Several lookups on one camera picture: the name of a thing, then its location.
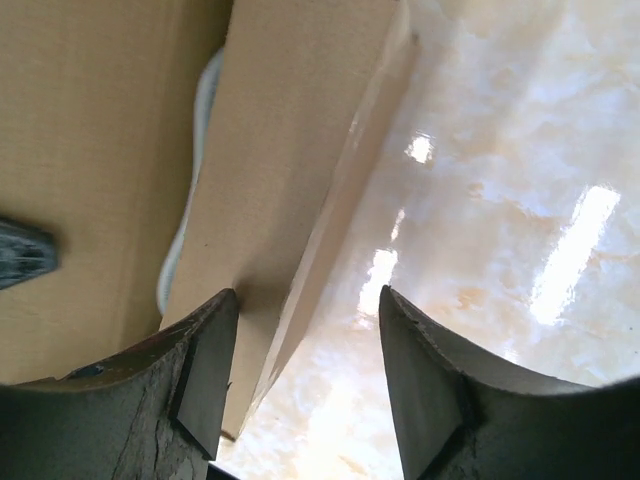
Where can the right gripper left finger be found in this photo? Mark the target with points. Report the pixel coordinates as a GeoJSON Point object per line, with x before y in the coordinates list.
{"type": "Point", "coordinates": [151, 411]}

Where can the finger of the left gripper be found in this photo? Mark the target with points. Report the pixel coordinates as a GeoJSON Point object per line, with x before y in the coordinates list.
{"type": "Point", "coordinates": [27, 252]}

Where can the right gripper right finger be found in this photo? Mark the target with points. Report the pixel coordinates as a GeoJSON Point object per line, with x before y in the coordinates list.
{"type": "Point", "coordinates": [462, 412]}

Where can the brown cardboard express box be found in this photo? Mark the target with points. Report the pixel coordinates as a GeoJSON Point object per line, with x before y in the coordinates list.
{"type": "Point", "coordinates": [96, 147]}

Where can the purple grey striped cloth pad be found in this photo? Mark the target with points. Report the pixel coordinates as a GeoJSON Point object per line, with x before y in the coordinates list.
{"type": "Point", "coordinates": [202, 107]}

